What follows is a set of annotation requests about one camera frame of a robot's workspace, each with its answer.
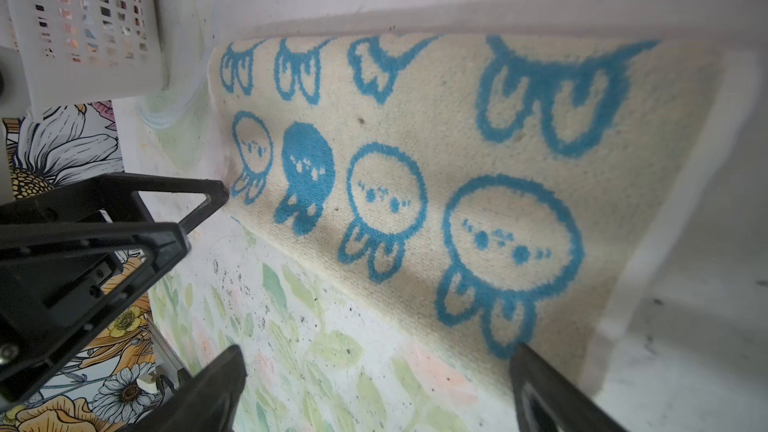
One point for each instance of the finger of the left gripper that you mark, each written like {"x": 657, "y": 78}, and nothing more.
{"x": 26, "y": 366}
{"x": 162, "y": 198}

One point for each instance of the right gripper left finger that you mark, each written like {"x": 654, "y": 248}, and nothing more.
{"x": 208, "y": 402}

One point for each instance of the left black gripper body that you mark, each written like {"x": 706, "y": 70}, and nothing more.
{"x": 72, "y": 262}

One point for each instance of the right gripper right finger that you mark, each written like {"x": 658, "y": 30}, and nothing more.
{"x": 547, "y": 401}

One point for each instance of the white plastic basket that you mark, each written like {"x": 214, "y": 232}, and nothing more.
{"x": 82, "y": 51}

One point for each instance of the blue patterned towel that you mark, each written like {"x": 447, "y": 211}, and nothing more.
{"x": 481, "y": 191}

